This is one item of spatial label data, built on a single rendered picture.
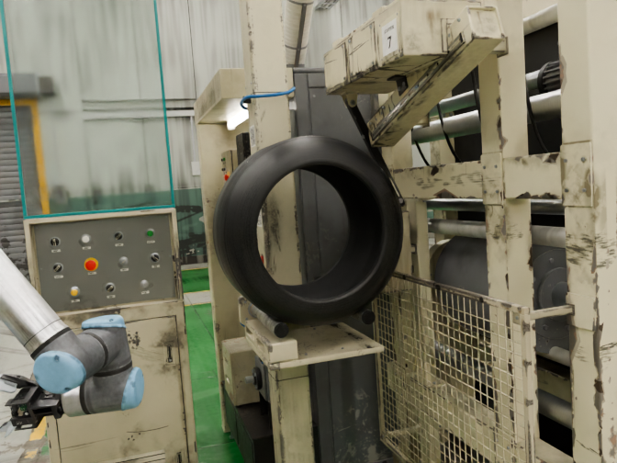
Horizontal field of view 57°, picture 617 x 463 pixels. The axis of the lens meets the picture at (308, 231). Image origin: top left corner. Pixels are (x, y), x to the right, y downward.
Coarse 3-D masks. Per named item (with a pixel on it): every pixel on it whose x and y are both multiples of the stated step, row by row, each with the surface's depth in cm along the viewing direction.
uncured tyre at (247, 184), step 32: (256, 160) 165; (288, 160) 163; (320, 160) 166; (352, 160) 169; (224, 192) 173; (256, 192) 161; (352, 192) 199; (384, 192) 173; (224, 224) 163; (256, 224) 161; (352, 224) 200; (384, 224) 174; (224, 256) 166; (256, 256) 162; (352, 256) 200; (384, 256) 174; (256, 288) 163; (288, 288) 194; (320, 288) 197; (352, 288) 173; (288, 320) 170; (320, 320) 171
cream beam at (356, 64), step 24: (408, 0) 148; (432, 0) 150; (384, 24) 156; (408, 24) 148; (432, 24) 150; (336, 48) 191; (360, 48) 173; (408, 48) 148; (432, 48) 151; (336, 72) 193; (360, 72) 174; (384, 72) 169; (408, 72) 170
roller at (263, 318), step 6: (252, 306) 199; (252, 312) 196; (258, 312) 189; (258, 318) 188; (264, 318) 180; (270, 318) 177; (264, 324) 180; (270, 324) 173; (276, 324) 169; (282, 324) 168; (270, 330) 174; (276, 330) 168; (282, 330) 168; (288, 330) 169; (282, 336) 168
